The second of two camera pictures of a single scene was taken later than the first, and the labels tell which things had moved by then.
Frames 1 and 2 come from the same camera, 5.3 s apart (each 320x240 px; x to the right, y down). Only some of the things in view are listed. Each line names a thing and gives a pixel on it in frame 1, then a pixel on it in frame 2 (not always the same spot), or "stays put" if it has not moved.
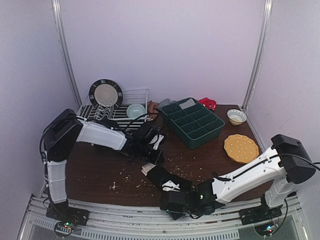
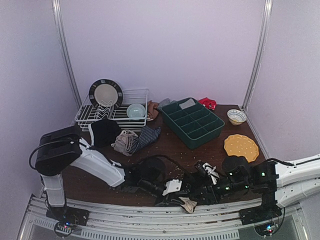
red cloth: x=209 y=103 stays put
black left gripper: x=155 y=154 to x=163 y=195
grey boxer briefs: x=188 y=103 stays put
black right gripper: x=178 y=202 to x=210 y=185
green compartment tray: x=193 y=126 stays put
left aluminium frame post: x=66 y=53 stays put
